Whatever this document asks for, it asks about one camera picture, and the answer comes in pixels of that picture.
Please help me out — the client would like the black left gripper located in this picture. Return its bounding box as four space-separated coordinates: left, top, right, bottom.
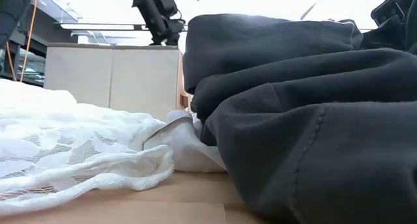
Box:
132 0 187 46

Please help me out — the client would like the dark grey garment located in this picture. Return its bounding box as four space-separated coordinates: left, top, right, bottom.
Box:
182 12 417 224

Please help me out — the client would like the beige fabric bin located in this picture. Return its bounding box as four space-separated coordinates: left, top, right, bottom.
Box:
43 42 181 122

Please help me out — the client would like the white smooth garment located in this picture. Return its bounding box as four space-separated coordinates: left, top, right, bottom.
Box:
142 109 228 173

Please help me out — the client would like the white lace garment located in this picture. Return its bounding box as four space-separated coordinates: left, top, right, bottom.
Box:
0 79 176 216

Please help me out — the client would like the yellow cable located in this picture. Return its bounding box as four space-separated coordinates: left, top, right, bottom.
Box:
5 0 38 83

